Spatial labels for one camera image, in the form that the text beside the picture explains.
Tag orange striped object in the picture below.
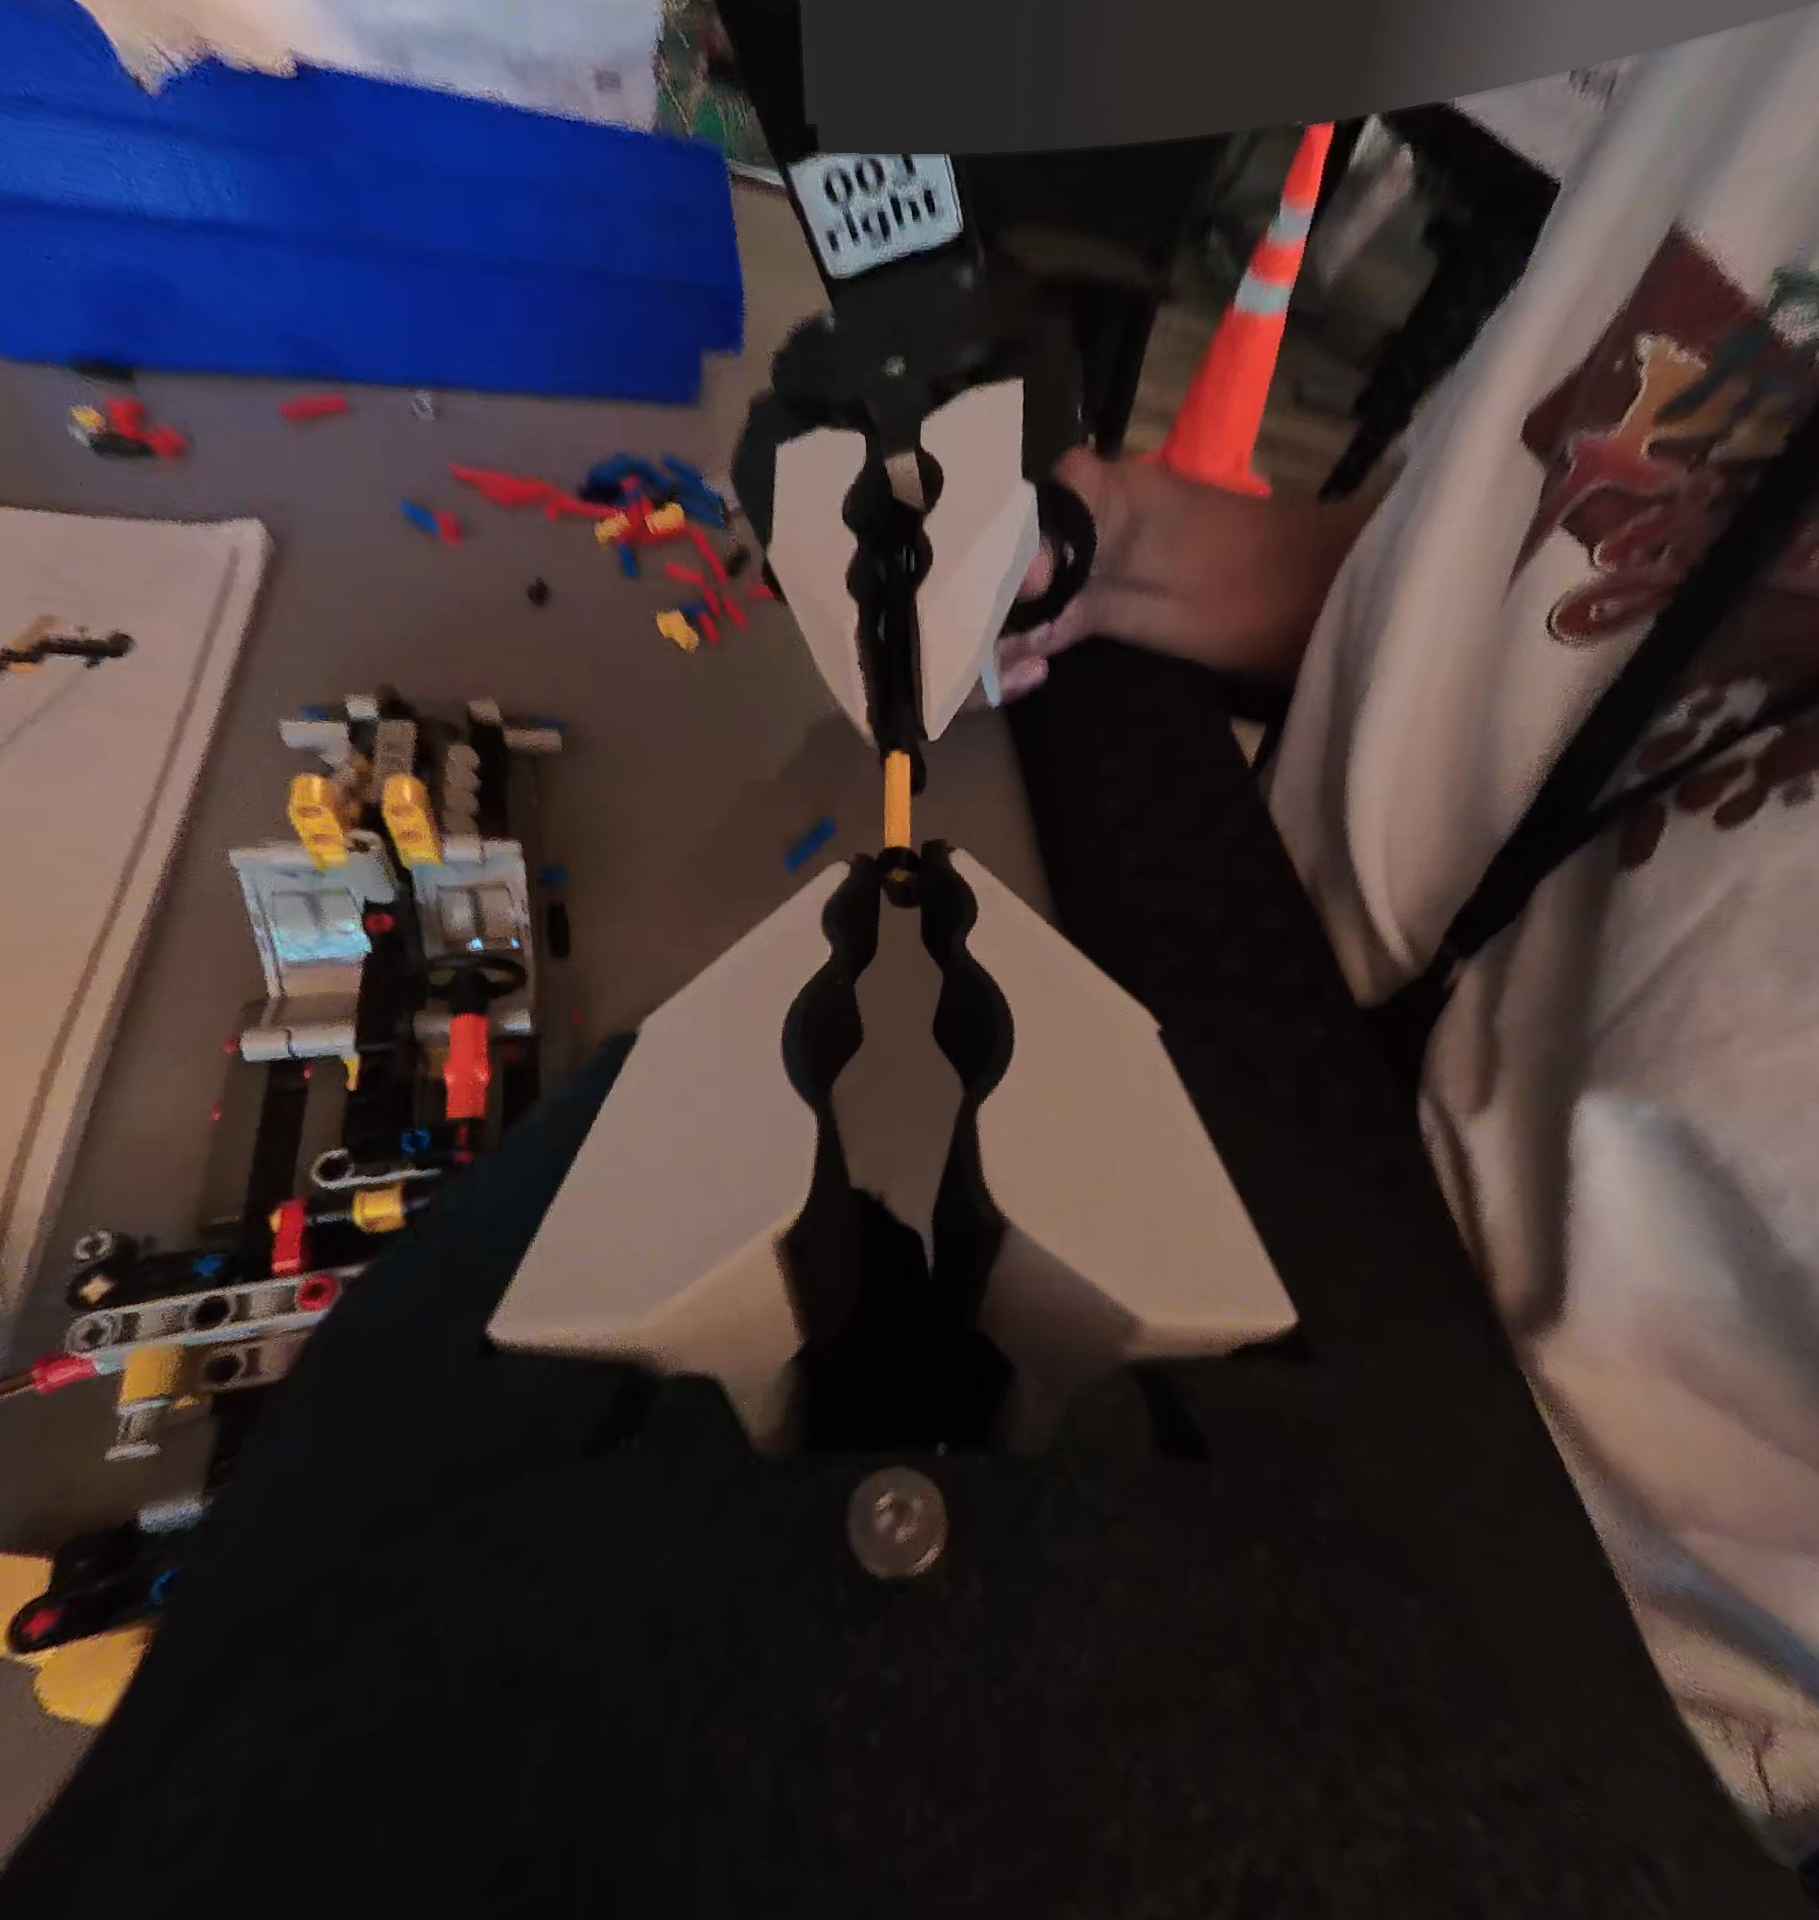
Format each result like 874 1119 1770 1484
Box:
1147 119 1339 500

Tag lego instruction booklet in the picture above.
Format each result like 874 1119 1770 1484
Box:
0 500 273 1307

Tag black perforated panel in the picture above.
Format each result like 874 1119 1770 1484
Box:
998 639 1804 1920

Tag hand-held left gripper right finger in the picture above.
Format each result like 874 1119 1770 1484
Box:
920 845 1299 1456

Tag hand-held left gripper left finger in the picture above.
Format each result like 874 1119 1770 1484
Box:
486 855 881 1456

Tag person's right hand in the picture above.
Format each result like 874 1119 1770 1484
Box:
990 451 1254 708

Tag black chest strap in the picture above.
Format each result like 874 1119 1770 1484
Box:
1426 347 1819 979

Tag blue plastic bin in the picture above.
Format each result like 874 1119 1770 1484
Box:
0 0 746 408

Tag pile of red blue pins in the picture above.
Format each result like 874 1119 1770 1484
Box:
449 451 784 654

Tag red and black lego pieces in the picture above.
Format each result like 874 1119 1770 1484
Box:
69 394 191 460

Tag crumpled white paper bags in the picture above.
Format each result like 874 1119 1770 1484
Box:
82 0 661 129

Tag lego car chassis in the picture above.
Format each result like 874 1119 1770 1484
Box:
0 682 571 1726

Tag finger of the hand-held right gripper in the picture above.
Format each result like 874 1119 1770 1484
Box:
908 380 1044 739
765 433 878 752

